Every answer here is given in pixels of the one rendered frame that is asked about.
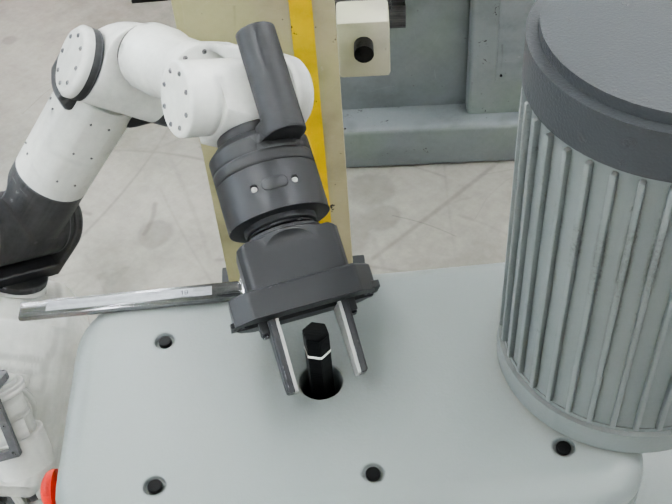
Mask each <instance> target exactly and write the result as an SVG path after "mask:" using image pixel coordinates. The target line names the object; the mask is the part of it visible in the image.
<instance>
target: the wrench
mask: <svg viewBox="0 0 672 504"><path fill-rule="evenodd" d="M243 293H245V291H244V288H243V284H242V281H241V277H240V283H239V281H232V282H221V283H211V284H201V285H190V286H180V287H170V288H160V289H149V290H139V291H129V292H118V293H108V294H98V295H87V296H77V297H67V298H56V299H46V300H36V301H26V302H21V305H20V309H19V314H18V319H19V321H31V320H42V319H52V318H62V317H72V316H83V315H93V314H103V313H114V312H124V311H134V310H144V309H155V308H165V307H175V306H186V305H196V304H206V303H216V302H227V301H230V300H231V299H233V298H235V297H237V296H239V295H241V294H243Z"/></svg>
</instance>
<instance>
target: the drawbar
mask: <svg viewBox="0 0 672 504"><path fill-rule="evenodd" d="M302 333H303V341H304V347H305V349H306V351H305V356H306V363H307V371H308V378H309V385H310V393H311V398H312V399H316V400H323V399H328V398H331V397H332V396H334V395H335V389H334V379H333V369H332V359H331V352H330V353H329V354H328V355H327V356H326V357H324V358H323V359H322V360H318V359H310V358H308V357H307V355H308V356H314V357H322V356H324V355H325V354H326V353H327V352H328V351H329V350H330V340H329V333H328V330H327V328H326V325H325V324H323V323H316V322H311V323H310V324H309V325H307V326H306V327H305V328H304V329H303V330H302ZM306 352H307V354H306Z"/></svg>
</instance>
